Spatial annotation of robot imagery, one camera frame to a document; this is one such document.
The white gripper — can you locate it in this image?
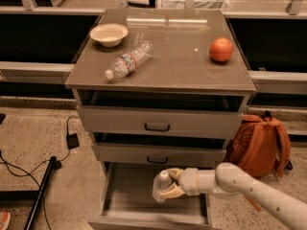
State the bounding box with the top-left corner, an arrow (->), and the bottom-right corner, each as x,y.
158,168 -> 200,199

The blue label plastic bottle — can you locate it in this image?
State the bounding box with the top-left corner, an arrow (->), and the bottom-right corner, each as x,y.
153,170 -> 172,203

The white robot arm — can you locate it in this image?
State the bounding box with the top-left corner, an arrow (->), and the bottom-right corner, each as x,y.
153,162 -> 307,230

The grey open bottom drawer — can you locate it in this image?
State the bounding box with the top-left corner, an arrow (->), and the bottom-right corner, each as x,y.
88,163 -> 213,230

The grey middle drawer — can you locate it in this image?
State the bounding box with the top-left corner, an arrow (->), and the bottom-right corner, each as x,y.
92,143 -> 225,168

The grey top drawer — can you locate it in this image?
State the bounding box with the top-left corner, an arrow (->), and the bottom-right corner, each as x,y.
77,105 -> 243,139

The grey drawer cabinet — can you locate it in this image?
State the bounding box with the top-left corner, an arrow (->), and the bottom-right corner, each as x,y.
64,7 -> 258,230

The clear lying plastic bottle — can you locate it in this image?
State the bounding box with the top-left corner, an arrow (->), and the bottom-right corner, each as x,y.
105,41 -> 154,80

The orange backpack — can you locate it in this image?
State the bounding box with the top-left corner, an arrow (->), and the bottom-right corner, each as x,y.
224,111 -> 293,177

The black power adapter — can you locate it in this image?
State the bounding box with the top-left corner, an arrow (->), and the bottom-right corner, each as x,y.
66,133 -> 80,150

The orange fruit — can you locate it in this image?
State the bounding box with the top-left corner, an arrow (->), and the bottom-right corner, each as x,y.
209,37 -> 233,62

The black metal stand leg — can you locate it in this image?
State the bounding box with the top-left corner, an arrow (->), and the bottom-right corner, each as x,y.
24,156 -> 57,230

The white ceramic bowl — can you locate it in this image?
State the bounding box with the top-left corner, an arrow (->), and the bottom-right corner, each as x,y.
90,24 -> 129,47

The orange white shoe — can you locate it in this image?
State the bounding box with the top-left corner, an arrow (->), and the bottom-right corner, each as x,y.
0,211 -> 11,230

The black cable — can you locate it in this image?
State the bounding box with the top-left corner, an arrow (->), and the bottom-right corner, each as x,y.
0,115 -> 80,230

